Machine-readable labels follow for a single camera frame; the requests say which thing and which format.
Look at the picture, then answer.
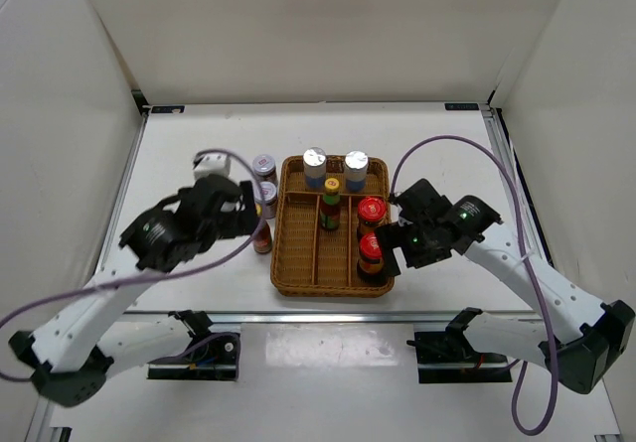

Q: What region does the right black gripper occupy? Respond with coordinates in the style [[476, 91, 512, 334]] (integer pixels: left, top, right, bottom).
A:
[[374, 219, 452, 279]]

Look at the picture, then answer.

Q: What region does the sauce bottle yellow cap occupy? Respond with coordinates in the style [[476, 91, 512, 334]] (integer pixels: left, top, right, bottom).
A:
[[252, 204, 273, 254], [319, 178, 341, 230]]

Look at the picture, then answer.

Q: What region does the red lid chili jar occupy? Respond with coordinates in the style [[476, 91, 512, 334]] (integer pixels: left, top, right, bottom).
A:
[[357, 196, 388, 239], [357, 232, 387, 286]]

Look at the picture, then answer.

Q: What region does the silver lid spice jar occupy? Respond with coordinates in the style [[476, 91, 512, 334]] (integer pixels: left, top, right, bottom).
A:
[[344, 150, 369, 193], [303, 147, 327, 190]]

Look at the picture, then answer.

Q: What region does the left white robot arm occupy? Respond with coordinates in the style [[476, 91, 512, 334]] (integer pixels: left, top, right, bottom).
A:
[[9, 175, 263, 407]]

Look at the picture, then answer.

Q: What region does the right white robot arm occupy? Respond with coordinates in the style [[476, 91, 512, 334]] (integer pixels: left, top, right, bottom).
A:
[[376, 190, 635, 394]]

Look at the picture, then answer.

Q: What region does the purple lid jar near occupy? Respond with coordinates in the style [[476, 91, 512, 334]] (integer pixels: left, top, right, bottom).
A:
[[253, 181, 278, 220]]

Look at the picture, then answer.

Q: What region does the purple lid jar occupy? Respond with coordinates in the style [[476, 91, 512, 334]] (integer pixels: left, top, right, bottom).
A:
[[253, 181, 278, 220], [252, 154, 278, 186]]

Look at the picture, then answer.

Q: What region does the purple lid jar far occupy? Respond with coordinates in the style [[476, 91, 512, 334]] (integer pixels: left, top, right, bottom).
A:
[[252, 154, 278, 186]]

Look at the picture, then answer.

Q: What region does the woven wicker divided basket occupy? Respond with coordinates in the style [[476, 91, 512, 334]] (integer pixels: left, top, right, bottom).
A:
[[270, 155, 395, 298]]

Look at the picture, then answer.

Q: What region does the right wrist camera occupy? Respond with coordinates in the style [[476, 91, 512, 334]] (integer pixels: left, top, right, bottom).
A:
[[389, 179, 452, 223]]

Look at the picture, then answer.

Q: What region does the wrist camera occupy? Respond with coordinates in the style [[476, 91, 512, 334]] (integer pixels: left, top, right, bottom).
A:
[[389, 179, 452, 223], [177, 152, 244, 215]]

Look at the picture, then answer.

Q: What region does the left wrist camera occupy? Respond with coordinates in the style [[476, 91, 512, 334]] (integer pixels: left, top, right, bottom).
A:
[[177, 152, 244, 215]]

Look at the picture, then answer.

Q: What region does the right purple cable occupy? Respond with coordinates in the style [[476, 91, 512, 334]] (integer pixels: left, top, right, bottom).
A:
[[390, 135, 558, 437]]

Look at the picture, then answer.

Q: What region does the purple cable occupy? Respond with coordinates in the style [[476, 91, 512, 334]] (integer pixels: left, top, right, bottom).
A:
[[390, 135, 558, 437], [0, 149, 267, 382]]

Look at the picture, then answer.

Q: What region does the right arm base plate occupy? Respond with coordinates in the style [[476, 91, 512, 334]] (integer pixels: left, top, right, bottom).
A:
[[406, 332, 512, 384]]

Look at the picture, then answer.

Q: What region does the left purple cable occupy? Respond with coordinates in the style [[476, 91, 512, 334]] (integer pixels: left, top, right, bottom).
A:
[[0, 149, 267, 382]]

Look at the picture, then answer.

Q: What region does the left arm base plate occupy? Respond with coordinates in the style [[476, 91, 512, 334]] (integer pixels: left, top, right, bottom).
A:
[[146, 332, 241, 382]]

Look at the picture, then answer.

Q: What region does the aluminium table rail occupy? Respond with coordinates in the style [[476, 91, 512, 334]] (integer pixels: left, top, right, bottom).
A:
[[119, 311, 540, 325]]

